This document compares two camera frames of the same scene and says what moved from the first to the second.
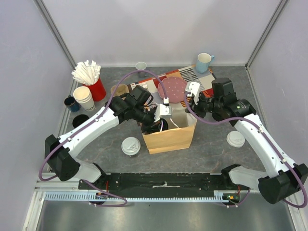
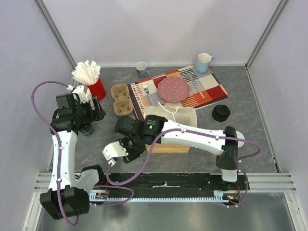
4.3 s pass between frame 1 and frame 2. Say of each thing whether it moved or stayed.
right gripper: moved
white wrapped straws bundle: stayed
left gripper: moved
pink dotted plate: stayed
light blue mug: stayed
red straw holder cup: stayed
